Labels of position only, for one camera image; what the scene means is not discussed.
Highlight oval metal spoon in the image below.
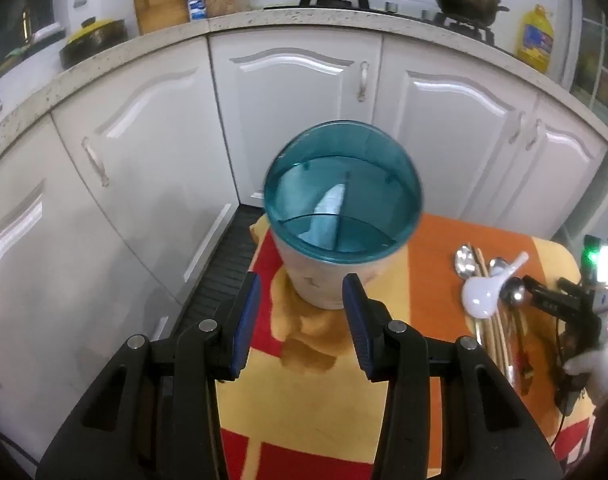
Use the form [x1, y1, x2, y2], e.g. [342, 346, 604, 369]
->
[453, 244, 485, 346]

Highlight wooden chopstick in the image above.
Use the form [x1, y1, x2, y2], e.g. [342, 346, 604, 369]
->
[473, 246, 500, 361]
[491, 310, 516, 386]
[484, 312, 510, 378]

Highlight white cabinet door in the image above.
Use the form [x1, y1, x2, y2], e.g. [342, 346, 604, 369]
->
[0, 115, 185, 461]
[208, 27, 385, 208]
[381, 39, 539, 221]
[494, 95, 608, 241]
[50, 36, 241, 306]

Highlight white ceramic spoon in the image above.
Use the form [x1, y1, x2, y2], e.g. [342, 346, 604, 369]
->
[461, 252, 530, 320]

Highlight white floral utensil holder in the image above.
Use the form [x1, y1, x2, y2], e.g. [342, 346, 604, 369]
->
[263, 120, 425, 311]

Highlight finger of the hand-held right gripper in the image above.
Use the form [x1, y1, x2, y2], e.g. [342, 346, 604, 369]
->
[521, 275, 592, 331]
[558, 277, 592, 303]

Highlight person's right hand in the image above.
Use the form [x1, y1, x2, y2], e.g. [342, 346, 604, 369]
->
[563, 340, 608, 406]

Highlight orange yellow printed blanket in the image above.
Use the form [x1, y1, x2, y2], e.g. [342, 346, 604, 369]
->
[216, 210, 597, 480]

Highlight yellow cooking oil bottle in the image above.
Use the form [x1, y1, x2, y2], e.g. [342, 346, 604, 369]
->
[515, 4, 556, 72]

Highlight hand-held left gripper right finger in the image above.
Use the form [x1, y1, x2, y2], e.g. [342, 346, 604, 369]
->
[341, 272, 565, 480]

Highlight yellow lidded black pot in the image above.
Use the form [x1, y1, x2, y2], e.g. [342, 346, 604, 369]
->
[59, 17, 130, 70]

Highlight dark window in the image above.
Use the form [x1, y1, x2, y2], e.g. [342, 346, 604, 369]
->
[0, 0, 67, 83]

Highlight black gas stove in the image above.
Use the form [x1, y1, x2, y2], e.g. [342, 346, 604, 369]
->
[264, 0, 497, 46]

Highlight black ribbed floor mat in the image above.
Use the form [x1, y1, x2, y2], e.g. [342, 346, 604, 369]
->
[176, 204, 270, 341]

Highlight round metal soup spoon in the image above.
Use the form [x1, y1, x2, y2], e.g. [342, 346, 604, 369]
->
[501, 277, 535, 391]

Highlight wooden cutting board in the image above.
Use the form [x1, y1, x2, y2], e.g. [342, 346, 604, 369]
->
[130, 0, 207, 36]

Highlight speckled kitchen countertop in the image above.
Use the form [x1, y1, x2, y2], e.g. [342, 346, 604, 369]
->
[0, 8, 608, 176]

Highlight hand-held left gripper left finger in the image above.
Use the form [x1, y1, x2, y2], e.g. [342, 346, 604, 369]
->
[36, 272, 262, 480]

